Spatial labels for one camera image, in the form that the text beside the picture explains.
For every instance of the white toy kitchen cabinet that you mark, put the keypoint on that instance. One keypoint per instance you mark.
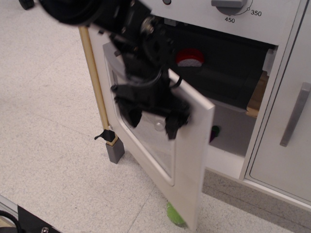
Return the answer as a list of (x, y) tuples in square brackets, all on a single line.
[(276, 22)]

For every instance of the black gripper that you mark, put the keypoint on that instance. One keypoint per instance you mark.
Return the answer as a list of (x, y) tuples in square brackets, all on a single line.
[(156, 97)]

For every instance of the black clamp lever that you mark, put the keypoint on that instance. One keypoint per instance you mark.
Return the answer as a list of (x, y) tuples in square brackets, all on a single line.
[(107, 135)]

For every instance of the round oven button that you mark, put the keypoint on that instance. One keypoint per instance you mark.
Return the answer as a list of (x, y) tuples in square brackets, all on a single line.
[(167, 2)]

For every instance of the grey oven tray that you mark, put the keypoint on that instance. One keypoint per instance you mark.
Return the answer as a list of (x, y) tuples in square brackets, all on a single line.
[(232, 68)]

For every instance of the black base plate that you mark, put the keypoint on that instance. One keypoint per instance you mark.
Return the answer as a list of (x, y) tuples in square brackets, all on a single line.
[(32, 224)]

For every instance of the red white toy sushi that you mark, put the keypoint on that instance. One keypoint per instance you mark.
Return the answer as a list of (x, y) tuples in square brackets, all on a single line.
[(189, 57)]

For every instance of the aluminium frame rail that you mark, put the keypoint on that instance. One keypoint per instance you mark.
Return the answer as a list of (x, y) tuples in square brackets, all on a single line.
[(8, 206)]

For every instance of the green toy cabbage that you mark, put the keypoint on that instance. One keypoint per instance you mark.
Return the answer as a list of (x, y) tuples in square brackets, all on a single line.
[(174, 216)]

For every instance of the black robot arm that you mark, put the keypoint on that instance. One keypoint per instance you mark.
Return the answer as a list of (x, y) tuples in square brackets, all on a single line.
[(145, 48)]

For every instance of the black caster wheel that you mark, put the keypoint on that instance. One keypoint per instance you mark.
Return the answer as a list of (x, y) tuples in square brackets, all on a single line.
[(27, 4)]

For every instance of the grey cabinet leg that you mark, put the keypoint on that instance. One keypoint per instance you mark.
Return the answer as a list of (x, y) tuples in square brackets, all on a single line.
[(115, 150)]

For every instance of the purple toy eggplant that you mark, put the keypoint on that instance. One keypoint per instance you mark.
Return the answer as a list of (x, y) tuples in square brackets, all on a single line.
[(214, 132)]

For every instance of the white oven door with window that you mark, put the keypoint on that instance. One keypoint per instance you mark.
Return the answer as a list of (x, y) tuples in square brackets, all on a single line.
[(176, 166)]

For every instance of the grey temperature knob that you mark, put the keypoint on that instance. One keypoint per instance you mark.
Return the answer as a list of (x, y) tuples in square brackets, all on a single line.
[(229, 7)]

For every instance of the silver cabinet door handle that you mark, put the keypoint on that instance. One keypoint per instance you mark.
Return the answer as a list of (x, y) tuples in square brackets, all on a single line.
[(296, 113)]

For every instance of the white right cabinet door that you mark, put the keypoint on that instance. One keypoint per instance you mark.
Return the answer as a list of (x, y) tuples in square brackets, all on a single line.
[(287, 167)]

